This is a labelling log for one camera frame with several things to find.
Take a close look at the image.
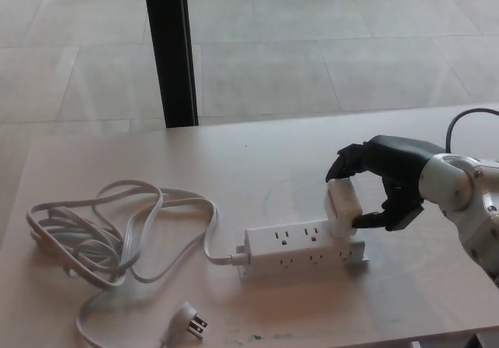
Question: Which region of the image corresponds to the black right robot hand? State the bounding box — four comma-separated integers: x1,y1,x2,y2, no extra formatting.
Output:
325,133,445,233

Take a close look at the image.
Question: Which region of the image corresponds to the white charger adapter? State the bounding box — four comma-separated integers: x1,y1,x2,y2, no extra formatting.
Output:
323,179,362,241

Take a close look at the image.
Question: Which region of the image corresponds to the white six-outlet power strip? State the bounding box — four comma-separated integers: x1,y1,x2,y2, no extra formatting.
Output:
233,219,370,282

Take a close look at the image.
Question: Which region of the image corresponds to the black vertical pillar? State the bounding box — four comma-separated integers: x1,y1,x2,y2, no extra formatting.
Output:
141,0,200,129

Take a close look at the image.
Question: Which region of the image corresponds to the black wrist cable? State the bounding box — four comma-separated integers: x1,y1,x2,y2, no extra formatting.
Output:
445,108,499,156

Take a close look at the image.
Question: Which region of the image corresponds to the white power cord with plug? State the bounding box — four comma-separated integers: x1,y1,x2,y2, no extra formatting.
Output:
25,179,249,348

